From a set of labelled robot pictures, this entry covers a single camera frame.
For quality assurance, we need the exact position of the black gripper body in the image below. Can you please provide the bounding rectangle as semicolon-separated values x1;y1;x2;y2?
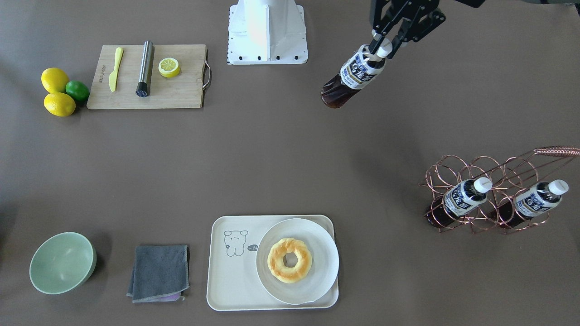
369;0;446;43

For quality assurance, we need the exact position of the tea bottle white cap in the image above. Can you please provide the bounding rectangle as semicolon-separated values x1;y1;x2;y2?
320;39;393;109

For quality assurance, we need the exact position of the tea bottle front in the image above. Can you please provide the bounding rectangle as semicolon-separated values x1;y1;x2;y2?
491;179;569;228
426;177;493;228

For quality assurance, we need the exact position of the cream bunny tray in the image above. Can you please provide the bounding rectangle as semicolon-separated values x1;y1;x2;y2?
206;215;339;311

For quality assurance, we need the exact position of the half lemon slice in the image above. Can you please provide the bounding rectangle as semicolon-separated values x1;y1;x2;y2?
158;58;181;78

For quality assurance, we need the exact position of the wooden cutting board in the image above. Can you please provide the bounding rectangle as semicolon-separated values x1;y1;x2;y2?
87;44;208;110

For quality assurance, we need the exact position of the white round plate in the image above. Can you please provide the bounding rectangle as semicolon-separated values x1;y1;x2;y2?
256;217;339;305

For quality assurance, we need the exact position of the glazed donut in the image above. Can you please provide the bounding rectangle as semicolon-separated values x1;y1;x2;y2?
267;238;313;283

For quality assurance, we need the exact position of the steel muddler black tip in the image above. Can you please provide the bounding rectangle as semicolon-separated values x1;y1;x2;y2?
135;40;154;98

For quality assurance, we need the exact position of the yellow plastic knife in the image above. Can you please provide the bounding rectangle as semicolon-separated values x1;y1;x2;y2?
108;46;124;92

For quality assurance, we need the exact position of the green lime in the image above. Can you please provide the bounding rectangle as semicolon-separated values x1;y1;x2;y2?
65;80;90;102

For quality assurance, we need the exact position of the grey folded cloth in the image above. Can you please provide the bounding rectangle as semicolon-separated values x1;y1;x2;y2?
126;244;190;303

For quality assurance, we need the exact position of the yellow lemon near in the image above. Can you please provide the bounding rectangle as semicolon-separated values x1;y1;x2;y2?
43;92;77;117

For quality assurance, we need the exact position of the yellow lemon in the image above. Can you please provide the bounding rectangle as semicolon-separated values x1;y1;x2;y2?
41;67;70;93
43;92;77;117

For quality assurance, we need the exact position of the yellow lemon far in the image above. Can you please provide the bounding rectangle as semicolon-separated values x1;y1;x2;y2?
41;67;70;93

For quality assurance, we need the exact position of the green bowl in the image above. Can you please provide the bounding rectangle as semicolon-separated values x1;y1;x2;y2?
29;232;97;295

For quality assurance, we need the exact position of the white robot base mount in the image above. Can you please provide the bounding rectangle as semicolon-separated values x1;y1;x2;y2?
227;0;309;65

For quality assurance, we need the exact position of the copper wire bottle rack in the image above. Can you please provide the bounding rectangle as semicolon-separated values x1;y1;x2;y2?
422;146;579;235

